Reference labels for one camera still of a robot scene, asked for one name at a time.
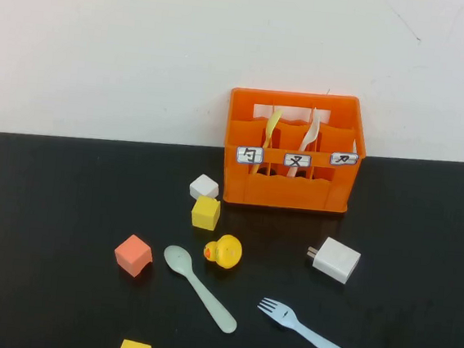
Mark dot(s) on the white foam cube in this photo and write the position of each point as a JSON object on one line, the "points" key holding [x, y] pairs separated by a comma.
{"points": [[204, 187]]}

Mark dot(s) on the yellow rubber duck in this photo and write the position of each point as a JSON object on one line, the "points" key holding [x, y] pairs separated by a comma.
{"points": [[226, 251]]}

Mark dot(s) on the paper label reading 叉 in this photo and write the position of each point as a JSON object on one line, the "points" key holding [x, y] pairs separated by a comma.
{"points": [[297, 160]]}

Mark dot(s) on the yellow plastic spoon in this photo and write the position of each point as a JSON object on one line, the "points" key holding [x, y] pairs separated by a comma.
{"points": [[273, 122]]}

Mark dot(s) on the paper label reading 勺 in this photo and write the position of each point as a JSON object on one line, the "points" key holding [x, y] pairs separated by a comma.
{"points": [[250, 155]]}

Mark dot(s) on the pale green plastic spoon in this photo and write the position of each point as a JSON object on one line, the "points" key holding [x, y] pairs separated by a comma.
{"points": [[178, 259]]}

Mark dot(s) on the salmon orange foam cube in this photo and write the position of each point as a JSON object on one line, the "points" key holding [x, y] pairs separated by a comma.
{"points": [[132, 252]]}

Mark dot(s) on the paper label reading 刀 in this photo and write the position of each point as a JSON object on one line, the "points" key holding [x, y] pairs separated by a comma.
{"points": [[343, 159]]}

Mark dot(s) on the cream white plastic fork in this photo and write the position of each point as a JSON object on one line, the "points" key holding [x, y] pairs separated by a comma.
{"points": [[310, 134]]}

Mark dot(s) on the light blue plastic fork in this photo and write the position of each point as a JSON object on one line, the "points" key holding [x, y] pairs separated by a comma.
{"points": [[322, 345]]}

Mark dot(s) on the white wall charger plug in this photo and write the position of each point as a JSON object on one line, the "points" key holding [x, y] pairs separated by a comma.
{"points": [[336, 260]]}

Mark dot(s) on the orange plastic cutlery holder crate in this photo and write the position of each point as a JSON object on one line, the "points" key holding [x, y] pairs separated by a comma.
{"points": [[287, 193]]}

